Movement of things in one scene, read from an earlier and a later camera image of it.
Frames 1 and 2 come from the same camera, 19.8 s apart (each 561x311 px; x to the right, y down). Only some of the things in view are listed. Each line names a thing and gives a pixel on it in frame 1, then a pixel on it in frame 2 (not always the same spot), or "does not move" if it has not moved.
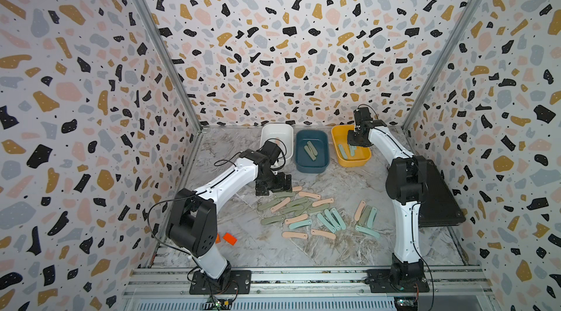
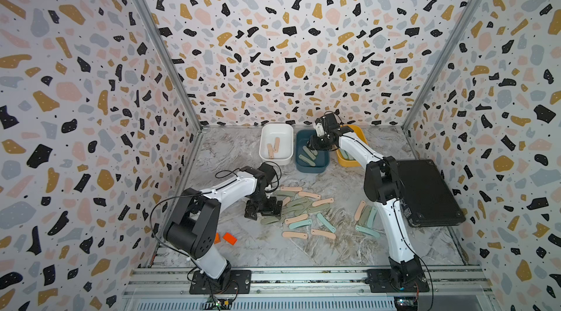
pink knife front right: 323,233 does not move
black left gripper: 280,187 → 272,211
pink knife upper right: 326,201 does not move
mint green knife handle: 304,223 does not move
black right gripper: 350,141 → 312,144
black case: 442,206 does not move
